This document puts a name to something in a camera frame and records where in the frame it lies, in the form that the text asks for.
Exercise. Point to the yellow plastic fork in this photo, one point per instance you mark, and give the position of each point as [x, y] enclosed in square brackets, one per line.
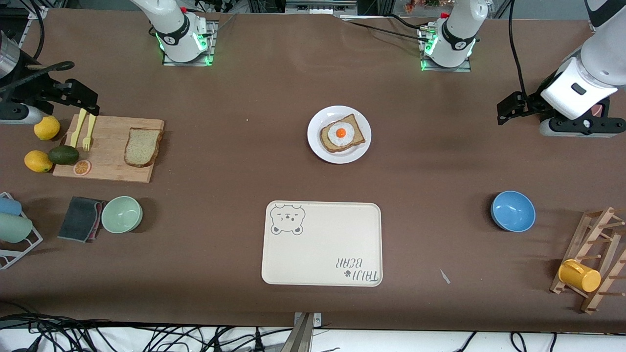
[90, 127]

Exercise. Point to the wooden cutting board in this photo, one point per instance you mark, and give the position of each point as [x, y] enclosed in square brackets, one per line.
[110, 146]

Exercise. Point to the dark crust bread slice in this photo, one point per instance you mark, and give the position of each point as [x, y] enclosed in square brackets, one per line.
[354, 124]

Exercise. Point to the fried egg toy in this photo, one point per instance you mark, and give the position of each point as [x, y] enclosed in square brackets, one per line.
[337, 141]

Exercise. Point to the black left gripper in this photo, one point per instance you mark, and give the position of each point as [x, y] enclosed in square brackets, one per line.
[533, 103]

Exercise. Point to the light blue cup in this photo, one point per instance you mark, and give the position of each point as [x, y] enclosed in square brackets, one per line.
[10, 206]

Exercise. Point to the yellow cup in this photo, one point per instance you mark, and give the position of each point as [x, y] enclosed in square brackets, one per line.
[582, 277]

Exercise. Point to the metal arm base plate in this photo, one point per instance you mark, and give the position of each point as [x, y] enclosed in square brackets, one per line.
[213, 44]
[447, 69]

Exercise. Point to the yellow plastic knife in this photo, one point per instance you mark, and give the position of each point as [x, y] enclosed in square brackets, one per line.
[78, 128]

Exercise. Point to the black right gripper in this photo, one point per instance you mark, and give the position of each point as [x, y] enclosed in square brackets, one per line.
[30, 91]

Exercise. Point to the orange slice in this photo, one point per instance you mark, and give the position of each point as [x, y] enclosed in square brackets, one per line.
[82, 167]

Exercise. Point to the dark grey folded cloth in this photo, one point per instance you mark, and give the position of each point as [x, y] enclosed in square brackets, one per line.
[78, 217]

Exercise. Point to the wooden cup rack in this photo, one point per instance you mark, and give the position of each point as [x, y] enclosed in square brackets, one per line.
[590, 304]

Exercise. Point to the yellow lemon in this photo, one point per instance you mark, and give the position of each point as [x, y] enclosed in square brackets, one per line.
[38, 161]
[47, 128]

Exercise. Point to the light brown bread slice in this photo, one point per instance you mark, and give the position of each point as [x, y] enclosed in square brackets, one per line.
[142, 146]

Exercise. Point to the white round plate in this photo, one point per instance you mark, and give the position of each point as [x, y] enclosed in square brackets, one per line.
[342, 157]

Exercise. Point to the metal table clamp bracket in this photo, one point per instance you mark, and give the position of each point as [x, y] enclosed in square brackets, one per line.
[304, 337]

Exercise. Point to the grey metal box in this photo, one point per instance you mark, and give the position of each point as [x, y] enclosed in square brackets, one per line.
[318, 7]

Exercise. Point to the pale green cup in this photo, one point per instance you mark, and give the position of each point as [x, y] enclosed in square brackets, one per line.
[14, 227]

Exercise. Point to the pale green bowl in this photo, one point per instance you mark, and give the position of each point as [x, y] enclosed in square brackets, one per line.
[121, 214]

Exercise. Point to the green avocado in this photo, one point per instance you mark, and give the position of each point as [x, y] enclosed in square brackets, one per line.
[63, 155]

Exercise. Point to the blue bowl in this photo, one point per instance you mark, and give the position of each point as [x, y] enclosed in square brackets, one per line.
[512, 211]

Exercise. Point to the small paper scrap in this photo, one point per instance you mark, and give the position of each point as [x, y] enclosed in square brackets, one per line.
[445, 276]

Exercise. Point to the cream bear-print tray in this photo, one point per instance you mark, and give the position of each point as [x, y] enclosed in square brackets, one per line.
[323, 244]

